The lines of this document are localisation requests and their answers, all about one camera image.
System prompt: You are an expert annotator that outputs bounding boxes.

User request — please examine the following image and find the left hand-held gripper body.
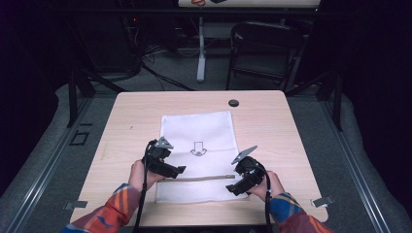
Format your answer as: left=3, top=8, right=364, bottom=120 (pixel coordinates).
left=141, top=136, right=178, bottom=178

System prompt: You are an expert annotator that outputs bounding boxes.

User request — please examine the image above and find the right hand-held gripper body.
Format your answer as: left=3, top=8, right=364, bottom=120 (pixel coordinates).
left=230, top=145, right=267, bottom=192

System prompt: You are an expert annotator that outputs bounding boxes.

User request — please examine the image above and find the white zippered cloth bag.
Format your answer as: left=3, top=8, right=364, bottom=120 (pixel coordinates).
left=154, top=110, right=250, bottom=205

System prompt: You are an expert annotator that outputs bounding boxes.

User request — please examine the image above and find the person's left hand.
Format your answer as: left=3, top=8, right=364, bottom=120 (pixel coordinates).
left=127, top=159, right=167, bottom=194

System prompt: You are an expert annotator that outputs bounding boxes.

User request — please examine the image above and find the person's right hand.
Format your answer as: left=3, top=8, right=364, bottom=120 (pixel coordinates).
left=247, top=170, right=287, bottom=204

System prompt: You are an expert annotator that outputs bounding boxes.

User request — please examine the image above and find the grey tape strip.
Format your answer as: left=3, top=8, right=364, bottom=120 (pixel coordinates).
left=63, top=200, right=88, bottom=211
left=310, top=195, right=335, bottom=209

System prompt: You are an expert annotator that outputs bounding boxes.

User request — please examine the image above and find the black metal stand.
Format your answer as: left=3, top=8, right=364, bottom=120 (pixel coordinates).
left=285, top=68, right=344, bottom=132
left=66, top=68, right=97, bottom=128

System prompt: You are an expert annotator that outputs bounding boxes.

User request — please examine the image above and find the white table leg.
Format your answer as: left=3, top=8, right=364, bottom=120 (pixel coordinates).
left=195, top=17, right=208, bottom=83

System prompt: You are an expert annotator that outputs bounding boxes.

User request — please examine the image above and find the dark computer tower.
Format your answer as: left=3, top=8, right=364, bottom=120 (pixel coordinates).
left=86, top=13, right=141, bottom=75

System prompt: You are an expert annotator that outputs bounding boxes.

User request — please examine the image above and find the black folding chair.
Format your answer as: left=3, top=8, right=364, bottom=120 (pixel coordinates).
left=225, top=20, right=307, bottom=93

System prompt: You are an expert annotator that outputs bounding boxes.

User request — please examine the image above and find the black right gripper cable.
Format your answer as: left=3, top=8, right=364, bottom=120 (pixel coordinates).
left=255, top=166, right=274, bottom=233

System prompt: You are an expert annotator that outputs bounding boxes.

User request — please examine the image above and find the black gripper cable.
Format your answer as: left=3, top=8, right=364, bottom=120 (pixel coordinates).
left=131, top=139, right=156, bottom=233
left=255, top=166, right=274, bottom=233

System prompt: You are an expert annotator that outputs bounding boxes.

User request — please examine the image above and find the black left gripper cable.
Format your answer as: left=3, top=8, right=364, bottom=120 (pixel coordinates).
left=131, top=139, right=156, bottom=233

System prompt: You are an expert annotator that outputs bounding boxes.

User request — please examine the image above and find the black floor cable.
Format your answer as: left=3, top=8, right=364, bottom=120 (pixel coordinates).
left=140, top=61, right=196, bottom=92

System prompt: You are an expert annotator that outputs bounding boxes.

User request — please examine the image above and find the grey metal floor rail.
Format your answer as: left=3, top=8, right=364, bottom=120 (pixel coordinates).
left=319, top=96, right=394, bottom=233
left=5, top=96, right=95, bottom=233

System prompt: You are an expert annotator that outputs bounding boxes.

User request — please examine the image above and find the black horizontal frame bar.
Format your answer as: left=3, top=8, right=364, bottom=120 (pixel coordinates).
left=57, top=7, right=325, bottom=17

